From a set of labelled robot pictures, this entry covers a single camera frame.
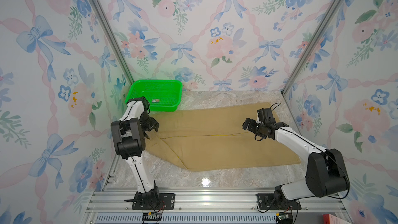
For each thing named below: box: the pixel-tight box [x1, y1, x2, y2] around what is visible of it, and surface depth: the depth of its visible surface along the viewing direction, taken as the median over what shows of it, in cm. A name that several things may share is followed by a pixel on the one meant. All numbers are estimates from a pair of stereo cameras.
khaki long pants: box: [145, 101, 302, 173], surface depth 94 cm
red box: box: [322, 213, 353, 224], surface depth 68 cm
